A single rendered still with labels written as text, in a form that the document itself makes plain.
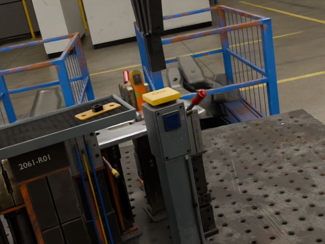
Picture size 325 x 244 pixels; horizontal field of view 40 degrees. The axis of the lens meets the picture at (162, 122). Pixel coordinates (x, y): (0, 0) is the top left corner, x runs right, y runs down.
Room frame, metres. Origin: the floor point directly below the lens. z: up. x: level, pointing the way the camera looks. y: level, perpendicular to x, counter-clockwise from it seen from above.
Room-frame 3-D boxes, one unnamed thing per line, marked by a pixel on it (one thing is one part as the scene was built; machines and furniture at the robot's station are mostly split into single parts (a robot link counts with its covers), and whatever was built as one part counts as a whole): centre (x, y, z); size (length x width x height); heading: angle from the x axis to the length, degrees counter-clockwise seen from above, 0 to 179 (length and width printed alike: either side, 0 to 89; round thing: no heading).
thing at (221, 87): (3.36, -0.35, 0.47); 1.20 x 0.80 x 0.95; 4
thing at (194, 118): (1.04, -0.05, 0.88); 0.11 x 0.10 x 0.36; 19
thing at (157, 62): (0.85, -0.01, 1.24); 0.03 x 0.01 x 0.07; 109
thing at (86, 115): (0.81, 0.12, 1.17); 0.08 x 0.04 x 0.01; 120
